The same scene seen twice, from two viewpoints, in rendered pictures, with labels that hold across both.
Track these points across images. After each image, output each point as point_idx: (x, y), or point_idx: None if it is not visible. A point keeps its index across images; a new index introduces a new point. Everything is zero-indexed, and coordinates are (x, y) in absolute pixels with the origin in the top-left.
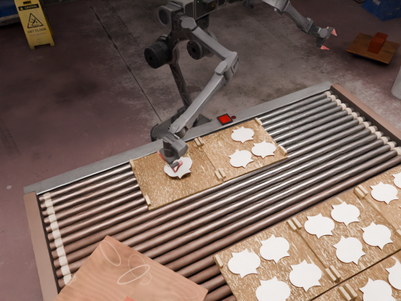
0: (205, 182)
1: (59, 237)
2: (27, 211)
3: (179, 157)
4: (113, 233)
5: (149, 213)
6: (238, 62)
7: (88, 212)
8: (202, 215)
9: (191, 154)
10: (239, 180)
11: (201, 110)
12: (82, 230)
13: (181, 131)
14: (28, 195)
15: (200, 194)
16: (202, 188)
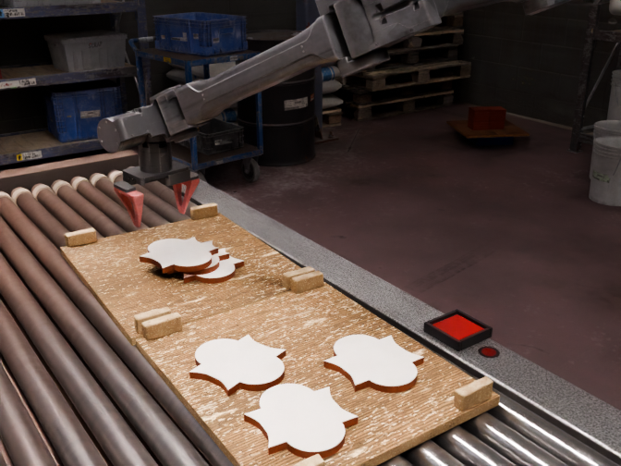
0: (135, 308)
1: (34, 194)
2: (91, 156)
3: (139, 179)
4: (19, 234)
5: (54, 254)
6: (421, 18)
7: (80, 202)
8: (26, 331)
9: (251, 279)
10: (152, 387)
11: (233, 91)
12: (39, 203)
13: (162, 104)
14: (127, 152)
15: (99, 314)
16: (112, 305)
